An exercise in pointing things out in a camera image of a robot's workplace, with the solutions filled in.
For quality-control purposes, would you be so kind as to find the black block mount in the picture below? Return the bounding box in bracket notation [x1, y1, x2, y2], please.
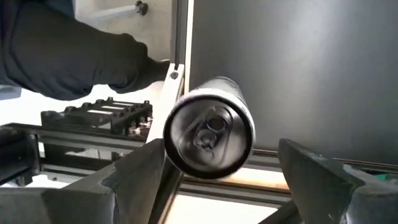
[0, 126, 41, 186]

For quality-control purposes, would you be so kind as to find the white frame strut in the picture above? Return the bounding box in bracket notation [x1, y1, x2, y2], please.
[145, 63, 185, 144]

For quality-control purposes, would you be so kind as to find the white Celsius can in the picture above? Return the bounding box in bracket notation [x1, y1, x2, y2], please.
[162, 76, 257, 180]

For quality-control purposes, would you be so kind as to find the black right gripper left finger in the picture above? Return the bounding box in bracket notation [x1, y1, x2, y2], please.
[0, 138, 170, 224]

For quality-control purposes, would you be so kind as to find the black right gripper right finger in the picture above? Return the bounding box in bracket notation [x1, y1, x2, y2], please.
[278, 138, 398, 224]

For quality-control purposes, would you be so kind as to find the white bar black knob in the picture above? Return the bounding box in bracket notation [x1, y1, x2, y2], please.
[88, 0, 149, 21]

